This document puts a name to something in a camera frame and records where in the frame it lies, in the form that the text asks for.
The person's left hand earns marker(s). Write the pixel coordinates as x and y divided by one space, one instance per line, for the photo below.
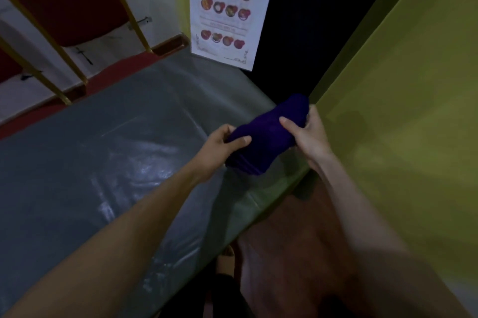
213 153

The person's right hand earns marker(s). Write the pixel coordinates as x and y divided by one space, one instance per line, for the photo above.
312 138

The person's left thumb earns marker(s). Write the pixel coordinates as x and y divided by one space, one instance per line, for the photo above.
239 143

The person's right thumb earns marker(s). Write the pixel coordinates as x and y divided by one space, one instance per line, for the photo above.
292 125

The purple cloth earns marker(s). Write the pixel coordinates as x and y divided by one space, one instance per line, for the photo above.
267 135

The person's left forearm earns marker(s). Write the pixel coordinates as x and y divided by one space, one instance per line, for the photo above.
108 247

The person's right forearm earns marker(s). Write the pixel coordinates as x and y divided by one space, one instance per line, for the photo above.
377 243

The person's foot in sandal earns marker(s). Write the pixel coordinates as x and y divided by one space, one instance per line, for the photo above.
225 260

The grey plastic table cover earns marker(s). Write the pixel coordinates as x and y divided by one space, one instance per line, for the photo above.
123 179

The white food menu poster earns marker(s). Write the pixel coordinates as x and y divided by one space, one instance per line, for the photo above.
232 8

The red banquet chair gold frame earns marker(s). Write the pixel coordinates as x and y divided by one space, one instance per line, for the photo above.
67 19

